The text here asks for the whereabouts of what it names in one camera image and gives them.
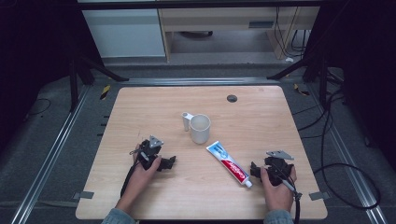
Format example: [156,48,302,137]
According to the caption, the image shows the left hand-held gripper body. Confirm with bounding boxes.
[135,134,164,171]

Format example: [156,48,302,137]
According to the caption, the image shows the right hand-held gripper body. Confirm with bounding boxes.
[263,149,295,188]

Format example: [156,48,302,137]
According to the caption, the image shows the person's left hand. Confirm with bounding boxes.
[125,144,163,201]

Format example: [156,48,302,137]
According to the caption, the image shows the person's right hand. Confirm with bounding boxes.
[260,166,298,213]

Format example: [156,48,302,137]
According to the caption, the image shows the blue red toothpaste tube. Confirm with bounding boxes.
[205,140,254,189]

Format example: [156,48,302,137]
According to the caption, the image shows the grey tape piece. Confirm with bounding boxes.
[308,190,332,202]
[72,190,95,201]

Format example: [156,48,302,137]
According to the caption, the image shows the yellow black tape piece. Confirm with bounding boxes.
[99,84,112,101]
[293,83,311,97]

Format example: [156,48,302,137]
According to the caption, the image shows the black metal stand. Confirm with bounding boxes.
[266,55,345,107]
[68,55,129,113]

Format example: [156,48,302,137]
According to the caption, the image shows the white cabinet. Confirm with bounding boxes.
[81,8,166,59]

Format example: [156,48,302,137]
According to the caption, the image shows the light wooden desk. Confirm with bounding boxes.
[157,6,321,62]

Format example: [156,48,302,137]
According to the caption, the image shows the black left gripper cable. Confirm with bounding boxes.
[120,161,140,198]

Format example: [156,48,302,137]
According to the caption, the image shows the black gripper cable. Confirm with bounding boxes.
[278,174,304,224]
[120,161,140,198]

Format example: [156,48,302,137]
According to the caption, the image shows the white cup with handle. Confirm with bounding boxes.
[180,111,212,146]

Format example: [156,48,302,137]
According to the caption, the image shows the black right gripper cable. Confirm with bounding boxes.
[278,174,304,224]

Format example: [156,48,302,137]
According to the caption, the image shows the aluminium floor rail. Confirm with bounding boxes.
[306,83,389,224]
[9,84,92,224]
[119,77,282,87]

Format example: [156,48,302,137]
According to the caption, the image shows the looped black floor cable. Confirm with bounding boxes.
[313,162,382,211]

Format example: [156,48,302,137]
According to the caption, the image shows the thin black floor cable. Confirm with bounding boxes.
[23,97,52,121]

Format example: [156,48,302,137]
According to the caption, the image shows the hanging black cables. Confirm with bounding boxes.
[274,6,310,60]

